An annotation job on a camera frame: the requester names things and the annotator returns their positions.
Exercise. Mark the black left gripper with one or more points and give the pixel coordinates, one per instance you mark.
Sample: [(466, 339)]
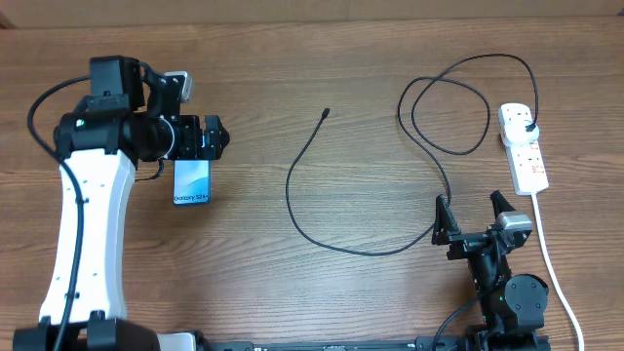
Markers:
[(191, 146)]

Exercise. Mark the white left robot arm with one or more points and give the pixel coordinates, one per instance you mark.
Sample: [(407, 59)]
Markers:
[(130, 116)]

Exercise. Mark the white power strip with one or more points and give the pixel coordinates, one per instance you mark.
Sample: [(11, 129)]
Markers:
[(525, 161)]

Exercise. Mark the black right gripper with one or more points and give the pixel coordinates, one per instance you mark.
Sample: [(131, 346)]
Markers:
[(444, 234)]

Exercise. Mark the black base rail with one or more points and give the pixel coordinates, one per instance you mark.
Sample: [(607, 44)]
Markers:
[(422, 343)]

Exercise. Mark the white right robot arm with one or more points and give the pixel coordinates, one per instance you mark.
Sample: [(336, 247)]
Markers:
[(512, 306)]

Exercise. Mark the white charger plug adapter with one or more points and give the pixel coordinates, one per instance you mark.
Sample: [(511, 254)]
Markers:
[(516, 133)]

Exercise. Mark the Galaxy S24+ smartphone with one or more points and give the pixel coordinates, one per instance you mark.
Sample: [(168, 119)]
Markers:
[(192, 182)]

